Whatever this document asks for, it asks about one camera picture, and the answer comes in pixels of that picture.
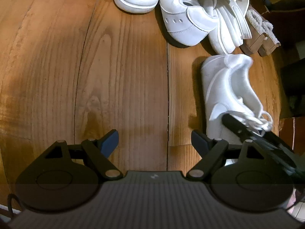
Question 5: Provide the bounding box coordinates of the white lace sneaker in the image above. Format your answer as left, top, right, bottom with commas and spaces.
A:
201, 54, 274, 144
159, 0, 219, 46

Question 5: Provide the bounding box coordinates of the white clog with charms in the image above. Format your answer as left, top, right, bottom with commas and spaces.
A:
208, 0, 252, 54

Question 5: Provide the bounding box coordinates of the tan fleece boot right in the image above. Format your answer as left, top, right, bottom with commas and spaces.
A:
258, 20, 281, 57

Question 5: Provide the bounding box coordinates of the tan fleece boot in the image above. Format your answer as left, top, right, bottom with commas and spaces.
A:
240, 7, 268, 56
258, 20, 281, 57

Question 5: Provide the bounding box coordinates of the tan fleece boot left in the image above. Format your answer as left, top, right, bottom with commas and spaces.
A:
240, 7, 268, 56

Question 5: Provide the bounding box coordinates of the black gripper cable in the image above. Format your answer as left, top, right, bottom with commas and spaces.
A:
7, 193, 23, 218

